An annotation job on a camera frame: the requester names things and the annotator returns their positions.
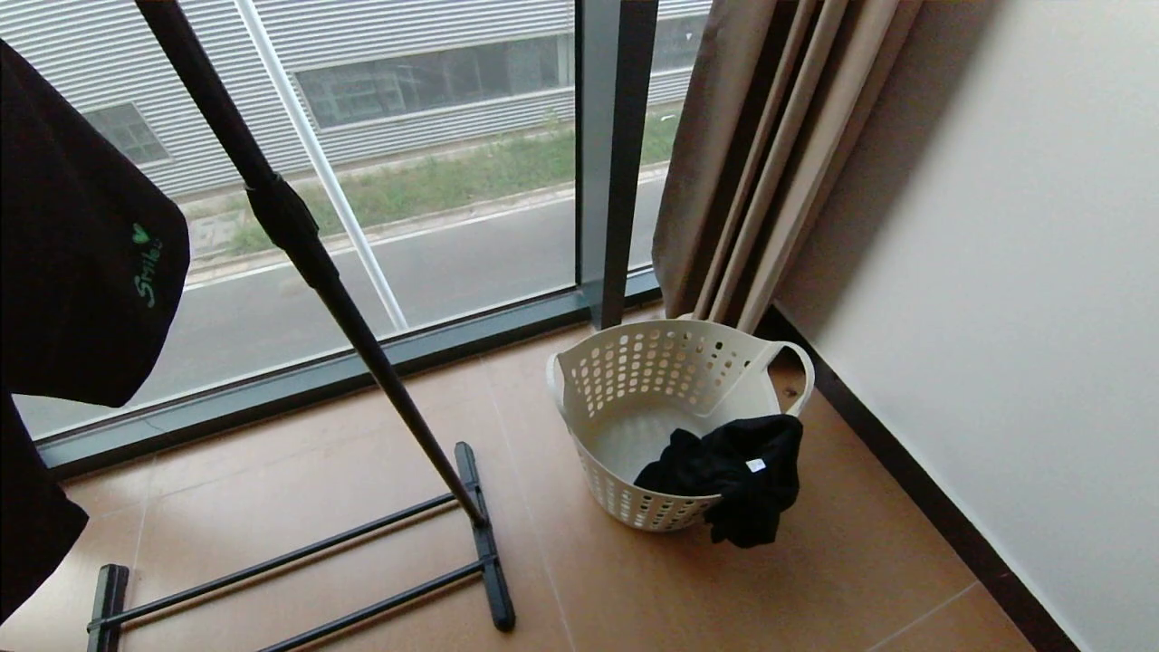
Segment black garment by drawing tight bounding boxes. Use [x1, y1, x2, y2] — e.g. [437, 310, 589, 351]
[634, 414, 805, 550]

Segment black shorts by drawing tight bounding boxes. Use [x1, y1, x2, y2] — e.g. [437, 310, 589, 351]
[0, 38, 193, 626]

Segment white laundry basket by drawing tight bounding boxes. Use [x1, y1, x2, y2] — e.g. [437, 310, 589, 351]
[546, 317, 816, 533]

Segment black clothes rack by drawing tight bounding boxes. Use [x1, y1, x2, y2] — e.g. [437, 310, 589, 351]
[86, 0, 517, 652]

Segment window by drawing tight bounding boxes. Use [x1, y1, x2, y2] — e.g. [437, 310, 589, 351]
[0, 0, 716, 476]

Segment beige curtain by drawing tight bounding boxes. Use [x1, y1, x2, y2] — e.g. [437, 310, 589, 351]
[652, 0, 924, 334]

